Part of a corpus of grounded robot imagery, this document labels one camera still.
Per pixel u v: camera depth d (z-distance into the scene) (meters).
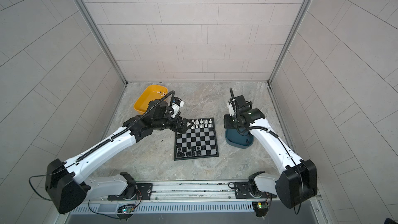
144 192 0.71
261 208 0.68
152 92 1.08
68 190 0.37
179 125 0.64
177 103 0.65
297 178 0.38
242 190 0.71
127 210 0.64
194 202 0.69
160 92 1.08
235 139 0.86
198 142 0.85
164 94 1.08
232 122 0.71
